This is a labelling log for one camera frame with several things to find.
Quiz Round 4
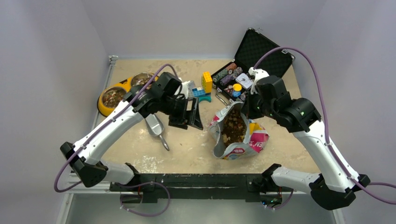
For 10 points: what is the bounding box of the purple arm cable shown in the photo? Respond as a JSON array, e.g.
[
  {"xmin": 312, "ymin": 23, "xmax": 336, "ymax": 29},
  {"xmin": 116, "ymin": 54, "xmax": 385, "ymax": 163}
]
[
  {"xmin": 54, "ymin": 64, "xmax": 179, "ymax": 193},
  {"xmin": 253, "ymin": 47, "xmax": 396, "ymax": 205}
]

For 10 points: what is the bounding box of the silver metal scoop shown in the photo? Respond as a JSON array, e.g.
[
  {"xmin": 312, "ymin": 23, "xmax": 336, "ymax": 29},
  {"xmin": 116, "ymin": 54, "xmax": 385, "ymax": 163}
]
[{"xmin": 145, "ymin": 114, "xmax": 170, "ymax": 151}]

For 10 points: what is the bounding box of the blue grey toy brick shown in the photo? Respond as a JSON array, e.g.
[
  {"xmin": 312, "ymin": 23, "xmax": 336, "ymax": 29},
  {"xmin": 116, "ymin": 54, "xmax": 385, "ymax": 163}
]
[{"xmin": 189, "ymin": 87, "xmax": 206, "ymax": 98}]

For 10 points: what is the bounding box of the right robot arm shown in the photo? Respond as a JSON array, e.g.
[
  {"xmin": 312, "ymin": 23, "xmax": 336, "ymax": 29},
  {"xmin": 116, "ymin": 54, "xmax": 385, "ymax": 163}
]
[{"xmin": 241, "ymin": 76, "xmax": 370, "ymax": 210}]

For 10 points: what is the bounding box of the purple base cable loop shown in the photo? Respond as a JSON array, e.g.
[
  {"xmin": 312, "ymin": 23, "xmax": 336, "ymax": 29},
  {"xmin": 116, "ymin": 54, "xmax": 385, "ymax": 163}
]
[{"xmin": 120, "ymin": 182, "xmax": 171, "ymax": 217}]

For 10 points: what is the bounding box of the yellow double pet bowl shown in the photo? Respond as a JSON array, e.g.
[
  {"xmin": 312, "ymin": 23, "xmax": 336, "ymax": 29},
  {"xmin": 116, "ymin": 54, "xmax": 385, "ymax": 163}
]
[{"xmin": 97, "ymin": 72, "xmax": 154, "ymax": 117}]

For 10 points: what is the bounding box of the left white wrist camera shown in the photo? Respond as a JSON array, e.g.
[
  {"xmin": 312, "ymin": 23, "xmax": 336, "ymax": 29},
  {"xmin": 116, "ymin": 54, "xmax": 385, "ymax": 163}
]
[{"xmin": 174, "ymin": 81, "xmax": 196, "ymax": 99}]

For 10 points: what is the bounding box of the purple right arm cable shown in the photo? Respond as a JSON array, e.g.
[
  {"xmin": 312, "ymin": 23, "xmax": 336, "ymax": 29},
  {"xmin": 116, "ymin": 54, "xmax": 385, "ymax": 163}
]
[{"xmin": 253, "ymin": 47, "xmax": 396, "ymax": 205}]

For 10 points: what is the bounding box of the white playing card deck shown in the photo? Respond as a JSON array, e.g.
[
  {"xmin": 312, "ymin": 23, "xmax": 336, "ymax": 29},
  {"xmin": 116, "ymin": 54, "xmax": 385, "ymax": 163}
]
[{"xmin": 235, "ymin": 73, "xmax": 253, "ymax": 89}]

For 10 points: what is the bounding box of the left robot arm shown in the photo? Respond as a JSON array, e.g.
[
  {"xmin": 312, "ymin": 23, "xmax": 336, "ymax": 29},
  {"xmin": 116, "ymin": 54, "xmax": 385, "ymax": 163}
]
[{"xmin": 60, "ymin": 72, "xmax": 203, "ymax": 191}]

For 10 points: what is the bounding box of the colourful pet food bag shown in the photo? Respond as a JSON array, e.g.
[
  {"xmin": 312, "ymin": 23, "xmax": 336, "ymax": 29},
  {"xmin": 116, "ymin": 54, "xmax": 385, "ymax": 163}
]
[{"xmin": 208, "ymin": 102, "xmax": 270, "ymax": 161}]

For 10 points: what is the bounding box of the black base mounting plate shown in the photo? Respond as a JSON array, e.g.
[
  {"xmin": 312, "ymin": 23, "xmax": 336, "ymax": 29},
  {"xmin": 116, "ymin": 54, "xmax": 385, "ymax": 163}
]
[{"xmin": 110, "ymin": 174, "xmax": 291, "ymax": 206}]

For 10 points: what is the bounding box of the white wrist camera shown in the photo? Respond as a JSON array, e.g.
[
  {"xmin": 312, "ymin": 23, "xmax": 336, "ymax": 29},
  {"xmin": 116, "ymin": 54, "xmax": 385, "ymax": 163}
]
[
  {"xmin": 174, "ymin": 81, "xmax": 196, "ymax": 99},
  {"xmin": 248, "ymin": 67, "xmax": 269, "ymax": 95}
]

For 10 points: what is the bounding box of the black poker chip case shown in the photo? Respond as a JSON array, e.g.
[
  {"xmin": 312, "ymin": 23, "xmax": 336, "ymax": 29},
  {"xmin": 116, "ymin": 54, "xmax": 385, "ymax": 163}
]
[{"xmin": 211, "ymin": 28, "xmax": 295, "ymax": 102}]

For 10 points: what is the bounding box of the yellow toy brick block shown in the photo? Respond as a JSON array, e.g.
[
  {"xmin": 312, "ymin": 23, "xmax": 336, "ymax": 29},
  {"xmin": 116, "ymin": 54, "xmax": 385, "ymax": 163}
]
[{"xmin": 201, "ymin": 71, "xmax": 212, "ymax": 94}]

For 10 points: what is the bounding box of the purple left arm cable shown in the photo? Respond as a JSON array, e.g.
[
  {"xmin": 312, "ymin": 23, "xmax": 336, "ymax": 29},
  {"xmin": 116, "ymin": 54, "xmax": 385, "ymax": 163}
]
[{"xmin": 54, "ymin": 64, "xmax": 179, "ymax": 193}]

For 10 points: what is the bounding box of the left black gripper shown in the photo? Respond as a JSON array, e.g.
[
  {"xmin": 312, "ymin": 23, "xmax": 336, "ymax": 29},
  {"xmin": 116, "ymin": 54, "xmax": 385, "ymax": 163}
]
[{"xmin": 159, "ymin": 94, "xmax": 203, "ymax": 129}]

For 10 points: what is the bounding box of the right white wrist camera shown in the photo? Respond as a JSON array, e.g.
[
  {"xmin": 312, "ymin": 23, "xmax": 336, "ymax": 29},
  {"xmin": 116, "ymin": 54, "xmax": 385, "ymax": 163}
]
[{"xmin": 248, "ymin": 67, "xmax": 269, "ymax": 95}]

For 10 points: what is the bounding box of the teal arch toy piece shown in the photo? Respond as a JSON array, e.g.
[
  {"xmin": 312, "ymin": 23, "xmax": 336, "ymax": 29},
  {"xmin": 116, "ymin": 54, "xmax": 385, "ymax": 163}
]
[{"xmin": 199, "ymin": 95, "xmax": 212, "ymax": 103}]

